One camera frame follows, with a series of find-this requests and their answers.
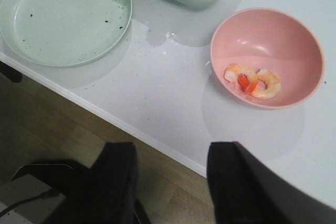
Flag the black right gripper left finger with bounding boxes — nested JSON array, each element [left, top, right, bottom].
[[12, 142, 150, 223]]

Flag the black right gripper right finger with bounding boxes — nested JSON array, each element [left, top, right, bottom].
[[206, 142, 335, 223]]

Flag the cooked shrimp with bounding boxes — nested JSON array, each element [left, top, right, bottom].
[[224, 64, 259, 94], [251, 69, 281, 100]]

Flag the pink plastic bowl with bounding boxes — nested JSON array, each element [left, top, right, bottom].
[[211, 8, 324, 109]]

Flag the mint green round plate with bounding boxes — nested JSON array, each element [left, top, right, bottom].
[[1, 0, 132, 67]]

